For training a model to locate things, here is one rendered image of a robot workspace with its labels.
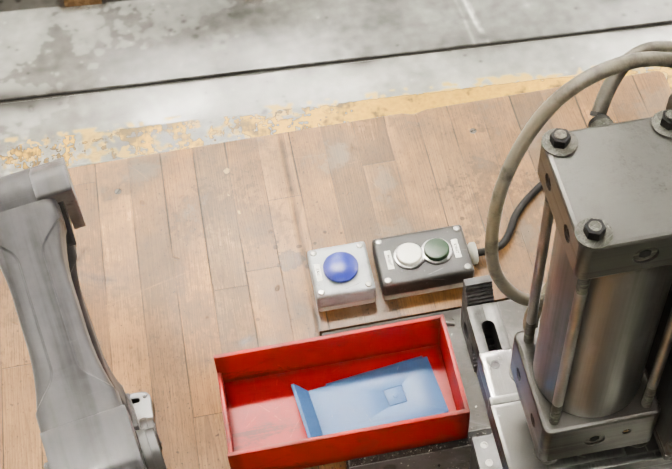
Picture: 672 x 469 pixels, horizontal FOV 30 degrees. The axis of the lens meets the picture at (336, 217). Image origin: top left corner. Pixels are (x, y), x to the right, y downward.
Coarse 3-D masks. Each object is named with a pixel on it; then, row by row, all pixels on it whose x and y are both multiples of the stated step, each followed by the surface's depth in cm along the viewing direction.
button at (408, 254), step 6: (402, 246) 143; (408, 246) 143; (414, 246) 142; (396, 252) 142; (402, 252) 142; (408, 252) 142; (414, 252) 142; (420, 252) 142; (402, 258) 142; (408, 258) 142; (414, 258) 142; (420, 258) 142; (402, 264) 142; (408, 264) 141; (414, 264) 142
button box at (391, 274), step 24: (528, 192) 150; (384, 240) 144; (408, 240) 144; (456, 240) 144; (504, 240) 146; (384, 264) 142; (432, 264) 142; (456, 264) 142; (384, 288) 141; (408, 288) 142; (432, 288) 143
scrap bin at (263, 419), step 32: (416, 320) 134; (256, 352) 133; (288, 352) 134; (320, 352) 135; (352, 352) 137; (384, 352) 138; (416, 352) 138; (448, 352) 132; (224, 384) 137; (256, 384) 137; (288, 384) 136; (320, 384) 136; (448, 384) 136; (224, 416) 132; (256, 416) 134; (288, 416) 134; (448, 416) 127; (256, 448) 126; (288, 448) 127; (320, 448) 128; (352, 448) 129; (384, 448) 131
